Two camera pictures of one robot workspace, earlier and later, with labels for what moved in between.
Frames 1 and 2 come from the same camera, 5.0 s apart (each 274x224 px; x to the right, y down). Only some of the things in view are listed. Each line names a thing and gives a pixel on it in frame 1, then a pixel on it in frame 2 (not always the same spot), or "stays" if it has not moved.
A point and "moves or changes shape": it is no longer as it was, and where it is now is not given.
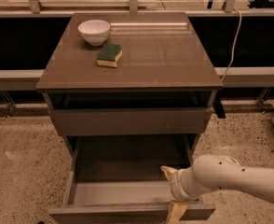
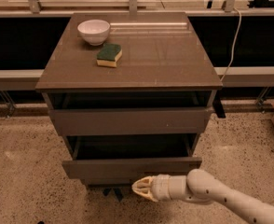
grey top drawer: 131,114 stays
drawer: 122,175 moves or changes shape
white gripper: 175,185 -> 160,187
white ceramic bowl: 94,31 stays
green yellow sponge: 109,55 stays
